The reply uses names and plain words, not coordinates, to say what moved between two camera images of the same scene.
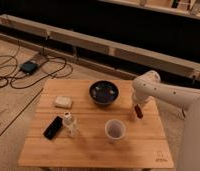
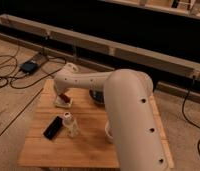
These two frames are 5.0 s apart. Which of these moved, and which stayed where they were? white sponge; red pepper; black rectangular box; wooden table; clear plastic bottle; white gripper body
Moved: red pepper; white gripper body
Stayed: black rectangular box; white sponge; clear plastic bottle; wooden table
